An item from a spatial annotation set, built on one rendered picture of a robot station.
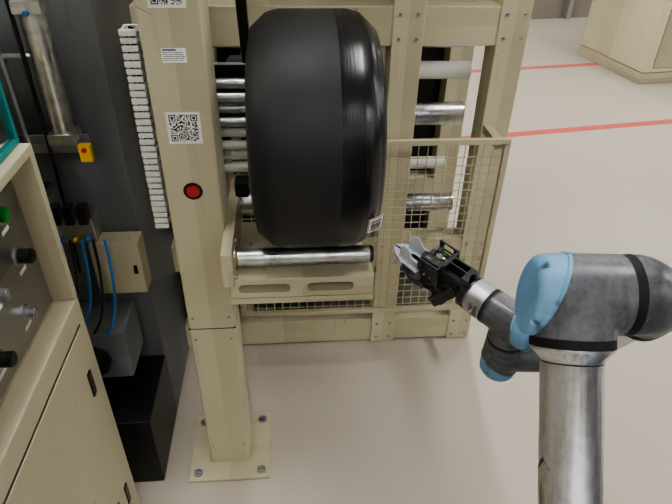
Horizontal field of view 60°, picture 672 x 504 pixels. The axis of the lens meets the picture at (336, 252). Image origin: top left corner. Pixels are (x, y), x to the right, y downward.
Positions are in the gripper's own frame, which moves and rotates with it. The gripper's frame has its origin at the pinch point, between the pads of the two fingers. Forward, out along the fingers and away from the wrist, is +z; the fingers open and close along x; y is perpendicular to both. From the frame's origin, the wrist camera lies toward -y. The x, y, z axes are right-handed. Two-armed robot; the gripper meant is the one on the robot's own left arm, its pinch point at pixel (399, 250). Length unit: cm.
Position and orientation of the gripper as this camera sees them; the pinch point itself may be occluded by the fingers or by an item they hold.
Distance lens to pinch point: 129.9
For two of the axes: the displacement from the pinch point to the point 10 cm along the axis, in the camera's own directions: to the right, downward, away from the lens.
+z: -6.7, -5.0, 5.5
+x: -7.4, 5.4, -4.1
